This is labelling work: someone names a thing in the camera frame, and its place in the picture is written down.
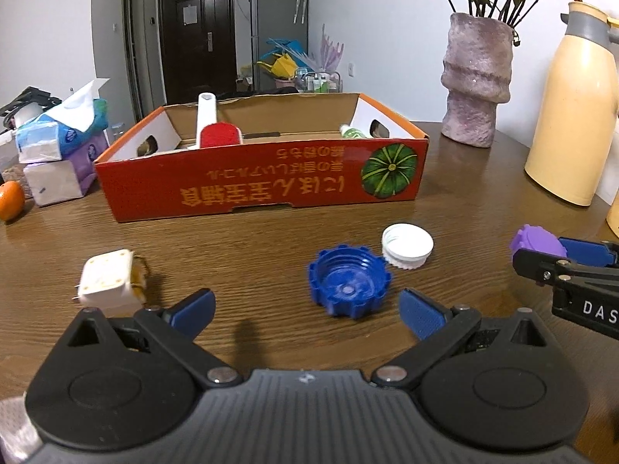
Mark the orange cardboard box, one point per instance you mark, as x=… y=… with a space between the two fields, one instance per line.
x=251 y=183

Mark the dark brown entrance door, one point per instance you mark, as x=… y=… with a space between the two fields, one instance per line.
x=196 y=38

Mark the cream thermos jug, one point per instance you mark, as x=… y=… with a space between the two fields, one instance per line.
x=570 y=106

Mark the yellow watering can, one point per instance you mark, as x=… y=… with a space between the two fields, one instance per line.
x=283 y=66

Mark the grey refrigerator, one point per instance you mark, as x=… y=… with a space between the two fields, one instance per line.
x=275 y=14

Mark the grey interior door frame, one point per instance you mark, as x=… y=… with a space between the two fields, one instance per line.
x=131 y=43

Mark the white screw cap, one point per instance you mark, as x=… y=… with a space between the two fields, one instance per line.
x=407 y=244

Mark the blue tissue pack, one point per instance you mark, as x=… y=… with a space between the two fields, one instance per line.
x=67 y=130

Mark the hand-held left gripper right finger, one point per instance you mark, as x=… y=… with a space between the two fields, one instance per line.
x=420 y=314

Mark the blue plastic rack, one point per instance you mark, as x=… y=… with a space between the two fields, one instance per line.
x=287 y=47

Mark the purple coral-shaped decoration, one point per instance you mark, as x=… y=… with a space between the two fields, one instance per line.
x=331 y=51

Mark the orange fruit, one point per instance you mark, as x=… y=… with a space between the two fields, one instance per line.
x=9 y=200

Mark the black folded stand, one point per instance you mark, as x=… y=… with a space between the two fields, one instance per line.
x=26 y=99

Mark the green and white tube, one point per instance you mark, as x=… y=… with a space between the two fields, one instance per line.
x=353 y=131

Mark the white power adapter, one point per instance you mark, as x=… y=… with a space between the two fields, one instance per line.
x=109 y=283

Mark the purple plastic cap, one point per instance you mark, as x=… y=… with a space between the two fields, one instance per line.
x=537 y=239

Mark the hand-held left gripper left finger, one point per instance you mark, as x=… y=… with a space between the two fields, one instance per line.
x=196 y=307

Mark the purple tissue pack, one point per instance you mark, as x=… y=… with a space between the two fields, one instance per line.
x=63 y=179

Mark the blue plastic cap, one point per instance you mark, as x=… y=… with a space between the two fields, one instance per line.
x=348 y=280

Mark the pink stone vase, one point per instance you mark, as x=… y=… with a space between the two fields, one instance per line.
x=476 y=82

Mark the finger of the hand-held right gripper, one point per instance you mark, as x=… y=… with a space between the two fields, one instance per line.
x=587 y=252
x=541 y=267

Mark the thin black stick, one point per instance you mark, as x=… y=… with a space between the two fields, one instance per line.
x=261 y=134

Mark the white wall socket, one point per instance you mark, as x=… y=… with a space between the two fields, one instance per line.
x=353 y=70

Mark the yellow container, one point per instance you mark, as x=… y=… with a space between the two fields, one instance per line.
x=613 y=217

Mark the metal trolley with bottles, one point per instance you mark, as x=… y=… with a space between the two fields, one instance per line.
x=319 y=82

